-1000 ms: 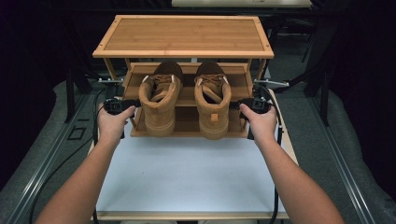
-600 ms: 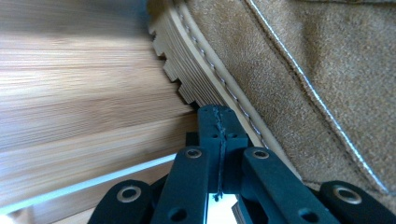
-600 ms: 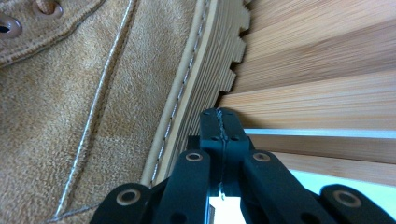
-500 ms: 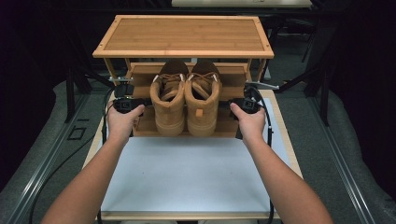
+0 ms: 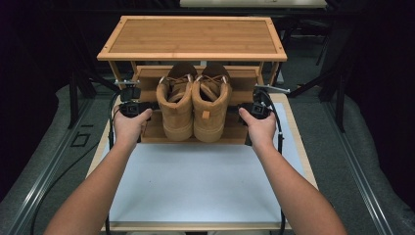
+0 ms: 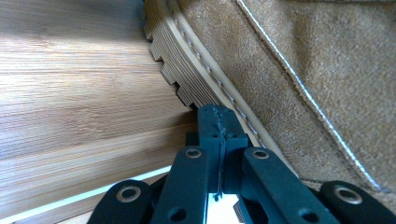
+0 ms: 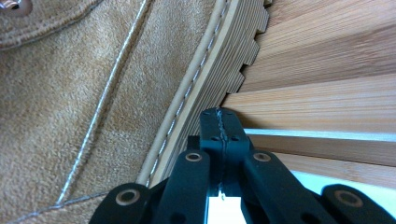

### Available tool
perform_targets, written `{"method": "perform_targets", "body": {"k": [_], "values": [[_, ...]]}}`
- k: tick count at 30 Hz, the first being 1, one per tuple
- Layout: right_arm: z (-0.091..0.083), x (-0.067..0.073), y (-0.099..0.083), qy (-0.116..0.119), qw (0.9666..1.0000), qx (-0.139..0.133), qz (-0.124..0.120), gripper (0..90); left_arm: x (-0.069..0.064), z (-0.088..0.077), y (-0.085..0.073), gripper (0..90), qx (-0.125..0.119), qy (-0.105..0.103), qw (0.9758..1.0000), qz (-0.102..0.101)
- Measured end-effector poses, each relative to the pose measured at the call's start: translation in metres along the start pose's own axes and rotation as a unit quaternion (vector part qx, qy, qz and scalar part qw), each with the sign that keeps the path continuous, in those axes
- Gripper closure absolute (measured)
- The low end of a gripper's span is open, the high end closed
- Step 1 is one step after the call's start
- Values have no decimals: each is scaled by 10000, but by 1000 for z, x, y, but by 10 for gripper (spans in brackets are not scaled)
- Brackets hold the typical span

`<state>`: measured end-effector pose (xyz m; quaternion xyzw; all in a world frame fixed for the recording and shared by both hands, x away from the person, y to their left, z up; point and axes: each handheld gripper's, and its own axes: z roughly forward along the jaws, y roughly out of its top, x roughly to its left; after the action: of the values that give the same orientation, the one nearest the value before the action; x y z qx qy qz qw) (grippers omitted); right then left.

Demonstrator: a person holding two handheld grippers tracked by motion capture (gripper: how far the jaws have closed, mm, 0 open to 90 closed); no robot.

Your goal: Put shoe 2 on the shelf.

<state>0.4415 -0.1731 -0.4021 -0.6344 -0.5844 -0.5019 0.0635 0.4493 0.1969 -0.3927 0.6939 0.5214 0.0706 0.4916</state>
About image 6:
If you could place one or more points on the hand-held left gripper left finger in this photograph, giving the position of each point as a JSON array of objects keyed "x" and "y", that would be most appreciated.
[{"x": 209, "y": 130}]

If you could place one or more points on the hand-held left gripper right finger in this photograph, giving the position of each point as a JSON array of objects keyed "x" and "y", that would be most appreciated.
[{"x": 233, "y": 140}]

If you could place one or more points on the wooden three-tier shoe rack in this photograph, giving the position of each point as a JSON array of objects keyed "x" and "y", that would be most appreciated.
[{"x": 77, "y": 102}]

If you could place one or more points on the tan suede boot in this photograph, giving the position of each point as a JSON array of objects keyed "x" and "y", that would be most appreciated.
[{"x": 295, "y": 77}]

